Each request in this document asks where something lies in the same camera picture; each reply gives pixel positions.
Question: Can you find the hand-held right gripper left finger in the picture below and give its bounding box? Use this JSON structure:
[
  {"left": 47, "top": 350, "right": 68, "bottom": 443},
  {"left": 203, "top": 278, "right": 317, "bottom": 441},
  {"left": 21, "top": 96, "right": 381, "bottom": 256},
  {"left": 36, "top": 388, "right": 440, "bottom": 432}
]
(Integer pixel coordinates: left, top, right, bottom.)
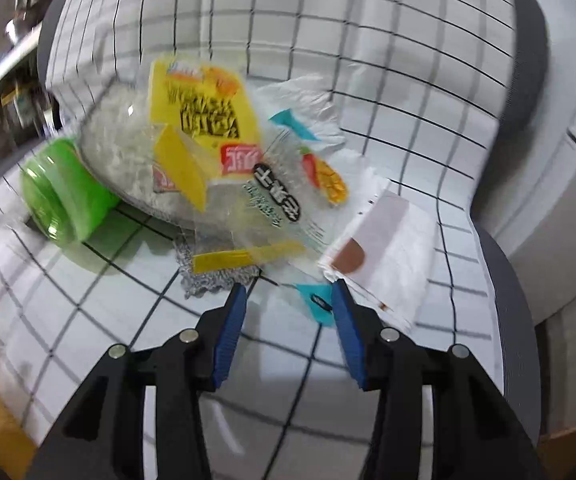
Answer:
[{"left": 25, "top": 282, "right": 249, "bottom": 480}]

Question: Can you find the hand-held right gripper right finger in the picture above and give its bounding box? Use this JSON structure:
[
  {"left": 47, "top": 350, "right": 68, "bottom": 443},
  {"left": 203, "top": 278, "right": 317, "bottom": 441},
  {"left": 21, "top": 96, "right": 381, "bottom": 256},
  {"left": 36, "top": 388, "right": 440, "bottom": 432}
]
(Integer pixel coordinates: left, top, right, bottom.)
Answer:
[{"left": 331, "top": 279, "right": 551, "bottom": 480}]

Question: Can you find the clear fruit print wrapper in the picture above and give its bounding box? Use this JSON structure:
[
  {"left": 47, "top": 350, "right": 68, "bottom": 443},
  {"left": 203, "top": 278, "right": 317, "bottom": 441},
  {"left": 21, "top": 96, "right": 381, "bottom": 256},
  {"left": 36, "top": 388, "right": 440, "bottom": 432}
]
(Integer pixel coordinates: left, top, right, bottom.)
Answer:
[{"left": 208, "top": 109, "right": 351, "bottom": 328}]

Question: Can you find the steel wool scrubber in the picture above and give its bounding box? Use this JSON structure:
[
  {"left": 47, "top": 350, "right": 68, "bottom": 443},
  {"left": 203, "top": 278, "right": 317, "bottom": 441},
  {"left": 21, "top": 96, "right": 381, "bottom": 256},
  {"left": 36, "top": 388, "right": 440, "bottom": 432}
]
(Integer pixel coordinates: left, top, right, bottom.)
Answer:
[{"left": 173, "top": 240, "right": 261, "bottom": 300}]

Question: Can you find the white paper bag brown print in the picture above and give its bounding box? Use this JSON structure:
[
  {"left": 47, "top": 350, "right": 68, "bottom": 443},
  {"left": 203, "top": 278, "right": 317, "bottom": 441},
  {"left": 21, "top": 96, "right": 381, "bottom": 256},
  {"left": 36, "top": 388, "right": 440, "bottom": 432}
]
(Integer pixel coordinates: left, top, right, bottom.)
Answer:
[{"left": 318, "top": 167, "right": 439, "bottom": 333}]

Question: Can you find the green plastic jar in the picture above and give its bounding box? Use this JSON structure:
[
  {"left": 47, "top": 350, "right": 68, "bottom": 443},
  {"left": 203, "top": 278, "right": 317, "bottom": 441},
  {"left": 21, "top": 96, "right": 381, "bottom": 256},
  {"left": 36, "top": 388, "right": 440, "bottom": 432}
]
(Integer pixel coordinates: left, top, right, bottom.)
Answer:
[{"left": 20, "top": 137, "right": 121, "bottom": 248}]

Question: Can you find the yellow snack wrapper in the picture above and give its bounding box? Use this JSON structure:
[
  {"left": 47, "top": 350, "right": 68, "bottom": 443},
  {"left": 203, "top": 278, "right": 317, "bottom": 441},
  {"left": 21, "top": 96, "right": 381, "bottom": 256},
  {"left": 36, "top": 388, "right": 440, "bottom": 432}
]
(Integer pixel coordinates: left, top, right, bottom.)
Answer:
[{"left": 148, "top": 55, "right": 306, "bottom": 276}]

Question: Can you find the white plastic bag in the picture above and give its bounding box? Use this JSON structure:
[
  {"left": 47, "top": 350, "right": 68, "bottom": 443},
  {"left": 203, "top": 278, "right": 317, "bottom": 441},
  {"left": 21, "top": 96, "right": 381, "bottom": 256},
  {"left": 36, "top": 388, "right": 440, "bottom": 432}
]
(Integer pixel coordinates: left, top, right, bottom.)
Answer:
[{"left": 253, "top": 74, "right": 344, "bottom": 151}]

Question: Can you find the white black checked cloth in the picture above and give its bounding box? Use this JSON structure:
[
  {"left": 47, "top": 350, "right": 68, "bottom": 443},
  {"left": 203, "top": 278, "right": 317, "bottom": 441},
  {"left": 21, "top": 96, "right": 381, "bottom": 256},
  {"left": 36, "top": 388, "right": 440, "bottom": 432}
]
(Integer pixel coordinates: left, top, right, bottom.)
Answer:
[{"left": 0, "top": 0, "right": 534, "bottom": 480}]

